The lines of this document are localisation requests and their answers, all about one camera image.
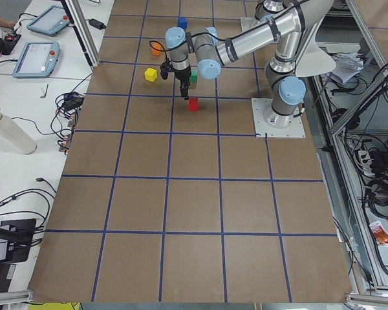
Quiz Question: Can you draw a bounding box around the red wooden block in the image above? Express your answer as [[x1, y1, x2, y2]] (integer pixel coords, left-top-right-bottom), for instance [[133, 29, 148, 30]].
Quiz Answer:
[[188, 98, 199, 112]]

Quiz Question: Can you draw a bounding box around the teach pendant tablet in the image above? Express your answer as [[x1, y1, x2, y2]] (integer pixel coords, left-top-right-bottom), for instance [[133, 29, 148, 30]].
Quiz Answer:
[[27, 5, 69, 36], [12, 41, 60, 78]]

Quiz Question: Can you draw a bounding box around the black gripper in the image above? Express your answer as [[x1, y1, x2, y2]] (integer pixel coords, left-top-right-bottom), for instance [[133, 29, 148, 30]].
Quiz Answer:
[[174, 67, 189, 99]]

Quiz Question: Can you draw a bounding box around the orange wooden block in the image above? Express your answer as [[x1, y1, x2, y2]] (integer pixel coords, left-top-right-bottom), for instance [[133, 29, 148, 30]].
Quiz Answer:
[[151, 42, 162, 56]]

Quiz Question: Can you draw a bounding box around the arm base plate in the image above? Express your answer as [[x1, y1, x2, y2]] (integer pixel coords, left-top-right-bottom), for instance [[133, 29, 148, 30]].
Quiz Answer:
[[240, 17, 261, 32], [252, 98, 306, 139]]

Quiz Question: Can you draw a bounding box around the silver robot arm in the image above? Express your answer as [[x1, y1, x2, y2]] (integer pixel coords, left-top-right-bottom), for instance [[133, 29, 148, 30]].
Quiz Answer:
[[160, 1, 336, 129], [254, 0, 283, 22]]

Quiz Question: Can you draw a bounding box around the near teach pendant tablet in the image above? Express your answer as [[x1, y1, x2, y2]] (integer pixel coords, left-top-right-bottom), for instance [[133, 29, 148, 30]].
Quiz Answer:
[[12, 41, 60, 78]]

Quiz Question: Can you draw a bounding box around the black power adapter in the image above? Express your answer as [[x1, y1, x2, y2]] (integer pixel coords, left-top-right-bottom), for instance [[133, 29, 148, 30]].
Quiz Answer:
[[88, 19, 106, 30]]

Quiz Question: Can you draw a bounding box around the white cylindrical bottle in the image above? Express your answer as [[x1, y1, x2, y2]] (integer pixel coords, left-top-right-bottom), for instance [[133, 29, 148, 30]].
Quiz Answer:
[[0, 109, 37, 154]]

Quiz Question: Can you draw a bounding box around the blue wooden block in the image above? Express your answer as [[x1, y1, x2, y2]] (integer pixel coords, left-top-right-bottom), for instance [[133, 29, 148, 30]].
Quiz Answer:
[[177, 17, 188, 29]]

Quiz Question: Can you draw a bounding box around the red snack packet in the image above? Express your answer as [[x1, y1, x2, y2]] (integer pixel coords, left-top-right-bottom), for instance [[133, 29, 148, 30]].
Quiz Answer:
[[369, 221, 388, 247]]

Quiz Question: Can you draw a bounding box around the yellow wooden block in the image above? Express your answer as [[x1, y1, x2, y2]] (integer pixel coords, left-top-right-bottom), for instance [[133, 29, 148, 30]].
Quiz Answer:
[[144, 67, 158, 83]]

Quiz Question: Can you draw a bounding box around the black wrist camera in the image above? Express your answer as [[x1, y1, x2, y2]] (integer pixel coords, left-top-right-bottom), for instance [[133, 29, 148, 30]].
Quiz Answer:
[[160, 61, 173, 80]]

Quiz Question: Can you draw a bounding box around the black laptop device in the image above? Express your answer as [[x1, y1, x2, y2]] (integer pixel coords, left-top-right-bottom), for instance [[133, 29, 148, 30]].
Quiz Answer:
[[0, 219, 36, 263]]

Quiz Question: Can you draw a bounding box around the white chair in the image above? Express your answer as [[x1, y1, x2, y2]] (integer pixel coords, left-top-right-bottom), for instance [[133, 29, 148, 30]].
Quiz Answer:
[[295, 19, 336, 78]]

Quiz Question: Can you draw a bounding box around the green wooden block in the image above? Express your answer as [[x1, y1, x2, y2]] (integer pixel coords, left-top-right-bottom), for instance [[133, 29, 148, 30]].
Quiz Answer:
[[189, 69, 198, 83]]

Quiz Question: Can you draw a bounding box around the far teach pendant tablet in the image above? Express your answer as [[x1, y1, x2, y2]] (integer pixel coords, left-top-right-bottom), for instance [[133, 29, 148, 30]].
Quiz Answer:
[[27, 5, 69, 36]]

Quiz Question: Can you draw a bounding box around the metal allen key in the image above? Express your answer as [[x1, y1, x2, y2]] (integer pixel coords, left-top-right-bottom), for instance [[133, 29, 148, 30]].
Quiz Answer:
[[39, 83, 49, 99]]

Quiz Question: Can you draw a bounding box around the aluminium frame post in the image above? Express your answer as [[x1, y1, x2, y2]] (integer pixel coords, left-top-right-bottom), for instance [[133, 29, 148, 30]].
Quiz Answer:
[[61, 0, 100, 68]]

